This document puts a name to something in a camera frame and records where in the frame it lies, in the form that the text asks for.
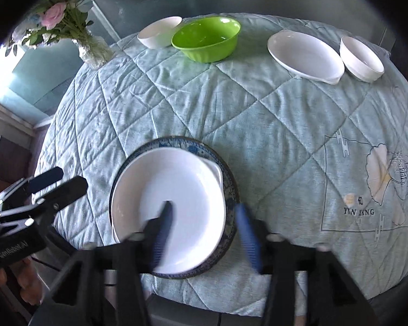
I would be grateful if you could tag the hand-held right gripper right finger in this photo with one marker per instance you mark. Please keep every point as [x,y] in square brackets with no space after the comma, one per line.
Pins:
[248,241]

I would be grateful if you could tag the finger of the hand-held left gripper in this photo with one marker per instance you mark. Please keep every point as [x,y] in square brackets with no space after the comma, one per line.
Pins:
[68,190]
[46,178]

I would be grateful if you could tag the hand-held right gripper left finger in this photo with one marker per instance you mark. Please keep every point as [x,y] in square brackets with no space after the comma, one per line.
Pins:
[163,225]

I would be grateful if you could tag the blue patterned plate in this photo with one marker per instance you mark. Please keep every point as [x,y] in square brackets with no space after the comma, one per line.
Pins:
[204,151]

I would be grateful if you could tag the smooth white bowl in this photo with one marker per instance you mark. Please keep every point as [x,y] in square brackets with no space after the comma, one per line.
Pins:
[153,39]

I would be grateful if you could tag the green bowl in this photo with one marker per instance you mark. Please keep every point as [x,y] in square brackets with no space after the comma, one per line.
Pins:
[207,51]

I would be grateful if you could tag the white oval plate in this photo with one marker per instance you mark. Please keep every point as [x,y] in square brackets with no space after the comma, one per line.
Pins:
[302,54]

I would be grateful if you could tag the person's left hand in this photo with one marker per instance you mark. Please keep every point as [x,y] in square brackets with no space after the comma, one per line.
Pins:
[27,278]

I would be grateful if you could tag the dark wooden cabinet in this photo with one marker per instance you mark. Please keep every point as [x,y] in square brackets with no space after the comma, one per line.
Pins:
[10,156]

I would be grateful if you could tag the light blue quilted blanket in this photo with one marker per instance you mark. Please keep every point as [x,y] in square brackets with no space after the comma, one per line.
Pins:
[224,108]

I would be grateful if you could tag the pink rose bouquet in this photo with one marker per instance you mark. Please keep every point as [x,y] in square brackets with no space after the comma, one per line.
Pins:
[54,15]

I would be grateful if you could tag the ribbed white bowl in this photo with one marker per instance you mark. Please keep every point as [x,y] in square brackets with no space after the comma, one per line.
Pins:
[360,57]

